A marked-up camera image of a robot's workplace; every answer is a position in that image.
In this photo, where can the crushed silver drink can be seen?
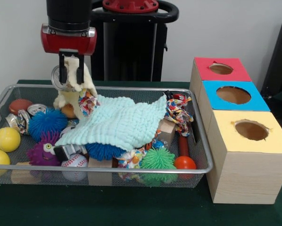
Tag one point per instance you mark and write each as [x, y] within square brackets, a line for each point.
[16, 121]

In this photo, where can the red maraca rattle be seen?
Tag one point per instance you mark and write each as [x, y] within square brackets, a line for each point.
[185, 163]

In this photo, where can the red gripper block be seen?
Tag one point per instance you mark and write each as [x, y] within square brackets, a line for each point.
[68, 42]

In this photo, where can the black panel stand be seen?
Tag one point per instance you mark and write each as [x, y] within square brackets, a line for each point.
[280, 61]

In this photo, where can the blue spiky ball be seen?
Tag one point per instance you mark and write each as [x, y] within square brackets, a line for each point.
[46, 123]

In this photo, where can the wooden box with three holes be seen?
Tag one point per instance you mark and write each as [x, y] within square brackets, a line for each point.
[244, 174]

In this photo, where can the multicoloured patterned cloth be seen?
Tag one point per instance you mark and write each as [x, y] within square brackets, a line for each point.
[87, 102]

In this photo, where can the clear shallow mesh bin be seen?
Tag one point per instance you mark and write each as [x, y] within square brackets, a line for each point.
[131, 95]

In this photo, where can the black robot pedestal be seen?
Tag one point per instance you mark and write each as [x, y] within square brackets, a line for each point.
[131, 52]

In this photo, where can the mint knitted cloth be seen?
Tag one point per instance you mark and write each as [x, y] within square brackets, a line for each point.
[117, 122]

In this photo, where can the green spiky ball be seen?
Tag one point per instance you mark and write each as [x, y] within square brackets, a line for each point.
[157, 159]

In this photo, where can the yellow ball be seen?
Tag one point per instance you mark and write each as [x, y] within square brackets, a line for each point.
[6, 139]

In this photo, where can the cream knitted cloth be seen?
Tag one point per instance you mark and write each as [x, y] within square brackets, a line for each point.
[72, 96]

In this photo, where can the dark green tablecloth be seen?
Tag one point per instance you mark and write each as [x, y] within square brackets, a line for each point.
[131, 207]

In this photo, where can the purple monster toy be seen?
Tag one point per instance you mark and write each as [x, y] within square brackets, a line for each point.
[42, 154]

